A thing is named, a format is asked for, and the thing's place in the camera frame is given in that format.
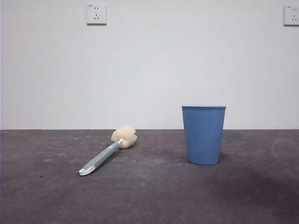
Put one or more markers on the blue ribbed plastic cup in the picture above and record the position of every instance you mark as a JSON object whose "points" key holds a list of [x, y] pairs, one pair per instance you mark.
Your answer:
{"points": [[203, 137]]}

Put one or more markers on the white wall socket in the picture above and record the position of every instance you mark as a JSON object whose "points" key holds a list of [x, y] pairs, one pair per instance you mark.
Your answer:
{"points": [[97, 14], [292, 15]]}

